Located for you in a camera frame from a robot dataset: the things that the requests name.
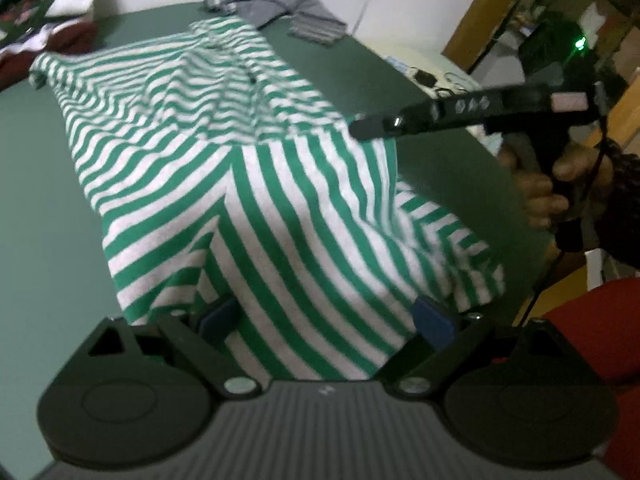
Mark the grey sweater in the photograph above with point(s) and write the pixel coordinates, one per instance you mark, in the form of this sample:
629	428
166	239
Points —
270	2

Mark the green white striped shirt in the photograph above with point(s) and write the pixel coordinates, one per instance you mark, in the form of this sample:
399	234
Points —
250	185

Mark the white folded garment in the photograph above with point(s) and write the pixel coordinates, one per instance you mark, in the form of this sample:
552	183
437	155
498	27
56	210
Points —
32	39

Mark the green white folded cardigan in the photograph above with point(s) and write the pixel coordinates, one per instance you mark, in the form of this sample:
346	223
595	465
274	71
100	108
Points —
65	7

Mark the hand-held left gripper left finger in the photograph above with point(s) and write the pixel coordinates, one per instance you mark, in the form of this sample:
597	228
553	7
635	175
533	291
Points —
217	317

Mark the small table with pale cloth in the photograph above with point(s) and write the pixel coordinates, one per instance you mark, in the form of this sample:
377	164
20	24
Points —
450	80

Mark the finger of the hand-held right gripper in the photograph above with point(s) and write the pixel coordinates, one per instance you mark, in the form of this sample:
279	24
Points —
385	124

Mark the maroon folded garment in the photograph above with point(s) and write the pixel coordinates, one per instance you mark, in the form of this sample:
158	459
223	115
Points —
45	60

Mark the person's right hand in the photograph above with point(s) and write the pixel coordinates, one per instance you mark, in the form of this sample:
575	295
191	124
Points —
540	200

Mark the red chair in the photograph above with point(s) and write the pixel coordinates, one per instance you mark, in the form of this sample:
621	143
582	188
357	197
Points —
600	340

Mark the wooden door frame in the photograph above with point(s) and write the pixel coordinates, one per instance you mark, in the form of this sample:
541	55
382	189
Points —
485	15

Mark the grey striped cloth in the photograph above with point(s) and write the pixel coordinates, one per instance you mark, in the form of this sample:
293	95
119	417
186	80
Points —
317	31

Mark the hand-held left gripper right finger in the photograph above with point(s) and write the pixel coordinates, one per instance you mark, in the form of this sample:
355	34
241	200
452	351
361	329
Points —
435	322

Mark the person's right forearm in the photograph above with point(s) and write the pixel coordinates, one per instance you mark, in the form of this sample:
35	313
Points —
622	210

